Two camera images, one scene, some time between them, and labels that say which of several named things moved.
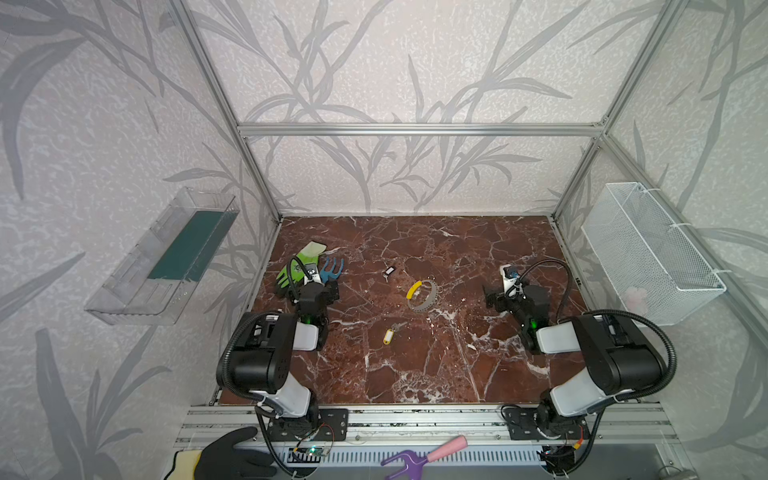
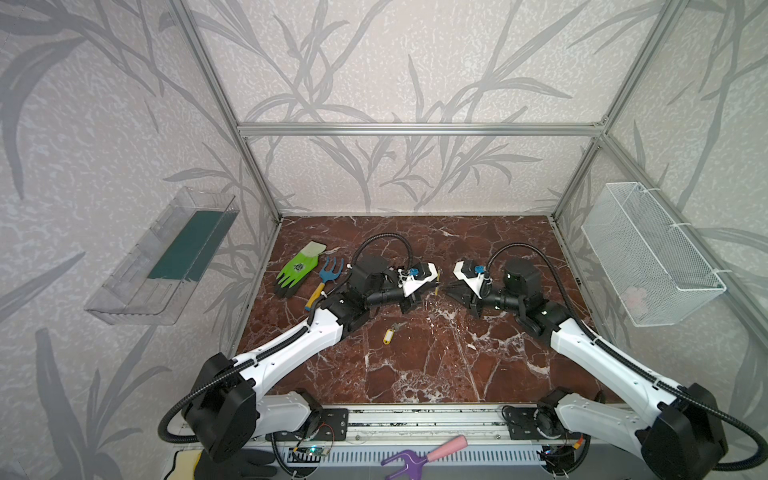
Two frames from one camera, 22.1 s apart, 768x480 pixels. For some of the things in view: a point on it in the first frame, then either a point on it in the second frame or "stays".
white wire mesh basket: [648, 266] stays
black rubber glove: [224, 460] stays
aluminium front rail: [602, 425] stays
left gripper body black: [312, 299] to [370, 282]
